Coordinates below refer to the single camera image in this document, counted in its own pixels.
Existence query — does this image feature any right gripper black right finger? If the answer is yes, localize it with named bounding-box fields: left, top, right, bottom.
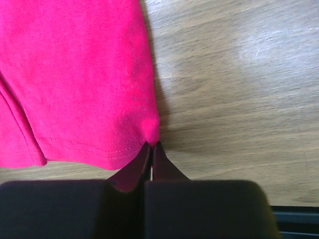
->
left=145, top=143, right=280, bottom=239

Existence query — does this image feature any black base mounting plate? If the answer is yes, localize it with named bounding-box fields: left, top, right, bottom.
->
left=272, top=206, right=319, bottom=239

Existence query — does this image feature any red t shirt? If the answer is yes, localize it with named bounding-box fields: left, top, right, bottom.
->
left=0, top=0, right=160, bottom=170

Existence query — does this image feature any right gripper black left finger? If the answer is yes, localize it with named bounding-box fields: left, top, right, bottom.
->
left=0, top=143, right=152, bottom=239

